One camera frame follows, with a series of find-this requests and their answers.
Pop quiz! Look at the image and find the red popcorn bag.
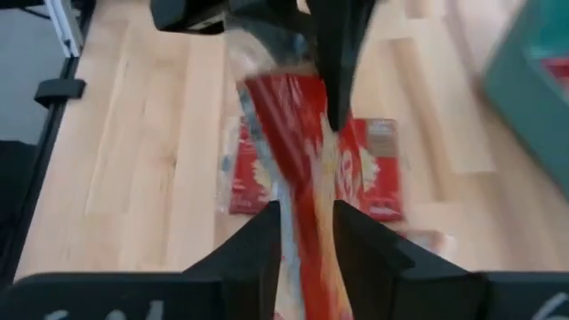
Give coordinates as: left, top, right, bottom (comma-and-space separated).
540, 56, 569, 92
216, 114, 406, 224
221, 24, 373, 320

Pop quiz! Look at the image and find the black frame clamp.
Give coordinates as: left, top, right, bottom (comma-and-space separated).
34, 76, 87, 109

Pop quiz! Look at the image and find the teal plastic basket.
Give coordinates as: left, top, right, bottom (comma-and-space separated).
481, 0, 569, 201

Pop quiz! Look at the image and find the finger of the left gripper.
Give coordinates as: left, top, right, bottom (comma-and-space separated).
305, 0, 380, 133

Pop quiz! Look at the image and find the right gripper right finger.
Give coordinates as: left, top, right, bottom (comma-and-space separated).
333, 199, 489, 320

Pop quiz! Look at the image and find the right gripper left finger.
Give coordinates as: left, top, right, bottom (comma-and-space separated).
180, 199, 283, 320

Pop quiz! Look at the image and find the black metal table frame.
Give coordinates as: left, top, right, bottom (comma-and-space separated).
0, 0, 98, 290

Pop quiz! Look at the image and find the silver aluminium bar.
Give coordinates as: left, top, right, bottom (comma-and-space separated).
43, 0, 84, 60

